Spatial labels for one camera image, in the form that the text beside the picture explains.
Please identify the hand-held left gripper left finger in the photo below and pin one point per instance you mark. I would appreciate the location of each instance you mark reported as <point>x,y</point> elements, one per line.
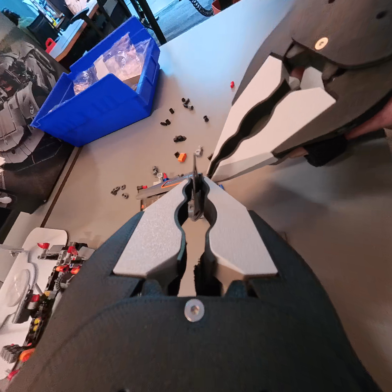
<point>150,245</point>

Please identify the clear plastic bags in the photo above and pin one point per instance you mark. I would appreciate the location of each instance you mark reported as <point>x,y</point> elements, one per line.
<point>122,61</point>

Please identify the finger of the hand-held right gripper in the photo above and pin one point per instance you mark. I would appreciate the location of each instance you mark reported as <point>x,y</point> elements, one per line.
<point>300,122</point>
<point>254,92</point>

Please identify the person's right hand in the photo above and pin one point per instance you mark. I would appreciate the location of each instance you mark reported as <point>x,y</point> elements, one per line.
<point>376,121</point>

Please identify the dark lego box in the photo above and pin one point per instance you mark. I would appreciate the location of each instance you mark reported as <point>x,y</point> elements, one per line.
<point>24,76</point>

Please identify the small black lego panel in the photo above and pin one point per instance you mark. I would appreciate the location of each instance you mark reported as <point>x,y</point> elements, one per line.
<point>197,199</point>

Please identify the grey lego assembly orange stripe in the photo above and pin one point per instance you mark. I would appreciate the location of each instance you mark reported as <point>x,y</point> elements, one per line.
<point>165,183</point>

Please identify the white stand base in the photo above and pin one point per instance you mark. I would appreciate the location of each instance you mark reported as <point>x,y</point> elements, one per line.
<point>46,237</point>

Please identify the scattered small lego pieces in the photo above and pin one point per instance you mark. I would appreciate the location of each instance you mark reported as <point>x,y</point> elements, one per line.
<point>182,157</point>

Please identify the lego car chassis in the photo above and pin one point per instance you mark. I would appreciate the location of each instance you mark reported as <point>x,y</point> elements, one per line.
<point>64,254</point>

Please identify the blue plastic bin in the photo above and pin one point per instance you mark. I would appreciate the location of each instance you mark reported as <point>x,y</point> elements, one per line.
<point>92,113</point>

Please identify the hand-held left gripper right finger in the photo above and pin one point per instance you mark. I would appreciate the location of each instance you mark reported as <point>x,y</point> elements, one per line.
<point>242,245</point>

